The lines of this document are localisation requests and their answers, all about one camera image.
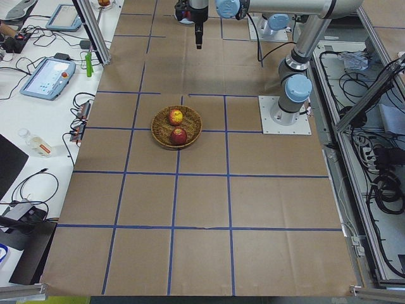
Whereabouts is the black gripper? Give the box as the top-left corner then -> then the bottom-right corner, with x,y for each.
175,0 -> 209,49

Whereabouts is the yellow-red apple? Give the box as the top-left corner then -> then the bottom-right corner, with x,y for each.
168,109 -> 183,126

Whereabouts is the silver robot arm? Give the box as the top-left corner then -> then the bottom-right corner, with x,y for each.
215,0 -> 363,126
261,13 -> 290,36

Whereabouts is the light blue plate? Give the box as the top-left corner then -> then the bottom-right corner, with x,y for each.
180,18 -> 194,25

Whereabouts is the woven wicker basket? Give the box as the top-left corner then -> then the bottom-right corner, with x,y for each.
151,105 -> 203,150

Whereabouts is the dark red apple in basket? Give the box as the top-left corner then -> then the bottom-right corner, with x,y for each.
170,127 -> 187,146

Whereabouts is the far teach pendant tablet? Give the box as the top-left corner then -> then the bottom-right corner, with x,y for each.
46,4 -> 82,32

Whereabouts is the teach pendant tablet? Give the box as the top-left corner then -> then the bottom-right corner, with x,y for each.
46,4 -> 82,32
20,57 -> 76,101

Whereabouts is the near teach pendant tablet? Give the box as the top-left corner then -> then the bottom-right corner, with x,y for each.
20,57 -> 76,101

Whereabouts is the clear plastic bottle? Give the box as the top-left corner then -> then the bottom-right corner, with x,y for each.
18,128 -> 53,158

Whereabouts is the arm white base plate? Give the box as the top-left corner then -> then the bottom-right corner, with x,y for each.
258,96 -> 311,136
248,13 -> 290,42

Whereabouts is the aluminium frame post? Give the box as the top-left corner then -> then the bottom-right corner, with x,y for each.
72,0 -> 111,66

